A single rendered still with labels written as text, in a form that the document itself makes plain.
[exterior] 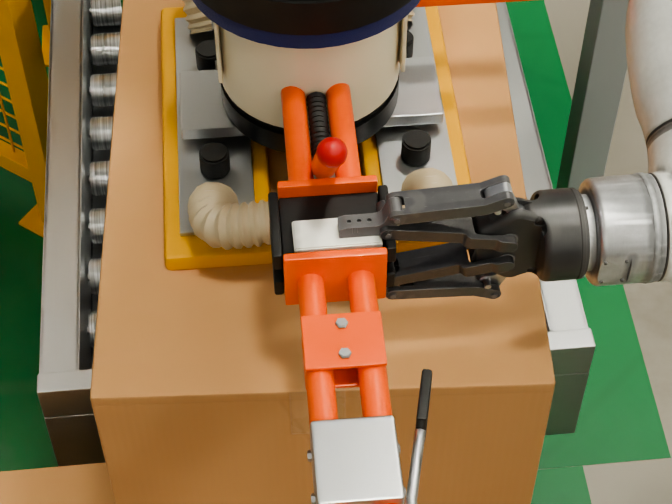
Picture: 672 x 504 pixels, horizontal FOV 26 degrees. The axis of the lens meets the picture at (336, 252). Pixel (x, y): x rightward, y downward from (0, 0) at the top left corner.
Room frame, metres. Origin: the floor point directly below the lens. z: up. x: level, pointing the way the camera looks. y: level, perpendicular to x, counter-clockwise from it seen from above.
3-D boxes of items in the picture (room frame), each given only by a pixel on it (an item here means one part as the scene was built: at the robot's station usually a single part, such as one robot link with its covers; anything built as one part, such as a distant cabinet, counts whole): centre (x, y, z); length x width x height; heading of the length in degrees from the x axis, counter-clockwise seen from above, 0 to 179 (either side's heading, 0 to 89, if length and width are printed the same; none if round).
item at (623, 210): (0.75, -0.23, 1.20); 0.09 x 0.06 x 0.09; 6
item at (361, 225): (0.73, -0.03, 1.24); 0.05 x 0.01 x 0.03; 96
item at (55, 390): (1.02, 0.02, 0.58); 0.70 x 0.03 x 0.06; 96
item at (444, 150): (1.00, -0.07, 1.09); 0.34 x 0.10 x 0.05; 5
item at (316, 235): (0.73, 0.00, 1.22); 0.07 x 0.03 x 0.01; 96
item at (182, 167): (0.98, 0.12, 1.09); 0.34 x 0.10 x 0.05; 5
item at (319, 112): (0.87, 0.01, 1.20); 0.07 x 0.02 x 0.02; 5
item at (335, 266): (0.74, 0.00, 1.20); 0.10 x 0.08 x 0.06; 95
